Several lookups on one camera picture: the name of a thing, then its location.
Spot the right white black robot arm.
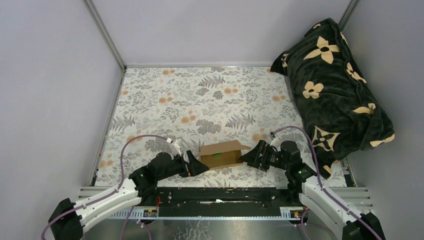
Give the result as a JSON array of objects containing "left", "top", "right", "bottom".
[{"left": 239, "top": 140, "right": 385, "bottom": 240}]

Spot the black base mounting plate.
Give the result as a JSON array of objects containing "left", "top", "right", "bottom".
[{"left": 134, "top": 186, "right": 307, "bottom": 219}]

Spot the black floral blanket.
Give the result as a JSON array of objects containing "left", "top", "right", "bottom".
[{"left": 270, "top": 18, "right": 395, "bottom": 179}]

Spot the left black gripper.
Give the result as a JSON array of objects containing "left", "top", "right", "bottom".
[{"left": 156, "top": 151, "right": 209, "bottom": 183}]

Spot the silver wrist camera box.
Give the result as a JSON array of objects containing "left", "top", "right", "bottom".
[{"left": 269, "top": 132, "right": 282, "bottom": 148}]

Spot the aluminium frame rail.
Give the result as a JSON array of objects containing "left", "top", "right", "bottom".
[{"left": 78, "top": 186, "right": 374, "bottom": 211}]

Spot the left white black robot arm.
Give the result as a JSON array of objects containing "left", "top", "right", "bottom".
[{"left": 47, "top": 150, "right": 209, "bottom": 240}]

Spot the floral patterned table mat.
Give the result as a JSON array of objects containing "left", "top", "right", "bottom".
[{"left": 94, "top": 67, "right": 314, "bottom": 187}]

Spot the brown cardboard box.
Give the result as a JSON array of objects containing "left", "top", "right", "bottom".
[{"left": 199, "top": 140, "right": 251, "bottom": 170}]

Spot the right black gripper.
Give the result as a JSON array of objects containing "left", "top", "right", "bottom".
[{"left": 238, "top": 140, "right": 289, "bottom": 173}]

